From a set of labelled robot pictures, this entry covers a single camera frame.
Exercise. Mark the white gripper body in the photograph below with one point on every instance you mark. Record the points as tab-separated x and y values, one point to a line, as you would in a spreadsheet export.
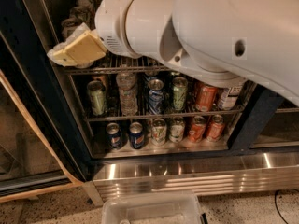
109	22

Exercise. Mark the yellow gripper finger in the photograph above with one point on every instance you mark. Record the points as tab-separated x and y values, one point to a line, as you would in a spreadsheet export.
83	46

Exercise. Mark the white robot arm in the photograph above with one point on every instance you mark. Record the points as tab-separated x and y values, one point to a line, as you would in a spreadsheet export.
219	42

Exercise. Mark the green can middle left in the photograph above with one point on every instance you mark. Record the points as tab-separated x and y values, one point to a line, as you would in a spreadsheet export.
97	95

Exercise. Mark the blue white can middle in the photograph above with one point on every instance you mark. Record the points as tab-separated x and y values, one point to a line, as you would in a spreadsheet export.
156	96

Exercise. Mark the left blue pepsi can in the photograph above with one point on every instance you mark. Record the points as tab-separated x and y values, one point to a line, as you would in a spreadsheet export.
114	136

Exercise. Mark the blue pepsi can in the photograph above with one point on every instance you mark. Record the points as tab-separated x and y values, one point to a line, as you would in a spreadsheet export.
114	136
136	135

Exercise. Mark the green can middle centre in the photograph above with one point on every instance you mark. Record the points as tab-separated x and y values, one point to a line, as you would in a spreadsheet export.
179	92

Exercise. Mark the right blue pepsi can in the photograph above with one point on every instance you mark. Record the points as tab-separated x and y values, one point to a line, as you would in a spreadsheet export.
136	135

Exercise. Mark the left green white can bottom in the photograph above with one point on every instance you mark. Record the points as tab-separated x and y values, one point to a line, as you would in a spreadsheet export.
158	132

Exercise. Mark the green white can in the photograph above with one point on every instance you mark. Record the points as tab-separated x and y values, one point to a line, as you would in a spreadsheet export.
176	129
158	132

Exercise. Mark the glass fridge door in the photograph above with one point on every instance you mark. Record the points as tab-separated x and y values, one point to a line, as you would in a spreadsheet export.
42	149

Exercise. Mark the right green white can bottom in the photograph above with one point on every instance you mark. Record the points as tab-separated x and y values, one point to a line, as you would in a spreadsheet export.
176	129

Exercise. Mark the orange can middle shelf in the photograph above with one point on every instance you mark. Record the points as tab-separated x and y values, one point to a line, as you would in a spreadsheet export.
205	97

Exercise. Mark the left orange can bottom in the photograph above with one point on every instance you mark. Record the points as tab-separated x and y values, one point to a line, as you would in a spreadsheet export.
197	129

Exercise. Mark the orange can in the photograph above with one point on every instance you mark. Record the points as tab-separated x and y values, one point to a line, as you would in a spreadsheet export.
197	129
215	128

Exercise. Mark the right orange can bottom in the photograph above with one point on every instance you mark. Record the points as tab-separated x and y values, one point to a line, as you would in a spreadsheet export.
215	128

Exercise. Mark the stainless fridge base panel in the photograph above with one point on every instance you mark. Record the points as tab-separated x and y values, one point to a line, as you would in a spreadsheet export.
206	176

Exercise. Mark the clear water bottle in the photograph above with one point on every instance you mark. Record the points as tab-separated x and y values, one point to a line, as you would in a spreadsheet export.
127	90

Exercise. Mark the dark tea bottle white label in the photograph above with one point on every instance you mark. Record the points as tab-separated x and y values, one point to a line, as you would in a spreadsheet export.
229	97

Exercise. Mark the clear plastic bin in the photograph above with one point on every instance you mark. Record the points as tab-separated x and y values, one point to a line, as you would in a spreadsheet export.
154	208

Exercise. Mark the top wire shelf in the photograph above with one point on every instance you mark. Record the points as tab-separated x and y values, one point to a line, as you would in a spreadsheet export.
115	64

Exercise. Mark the wire shelf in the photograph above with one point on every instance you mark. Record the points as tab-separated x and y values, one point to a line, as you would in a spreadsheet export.
114	112
115	64

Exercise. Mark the middle wire shelf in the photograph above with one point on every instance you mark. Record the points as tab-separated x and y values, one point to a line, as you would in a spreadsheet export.
114	112

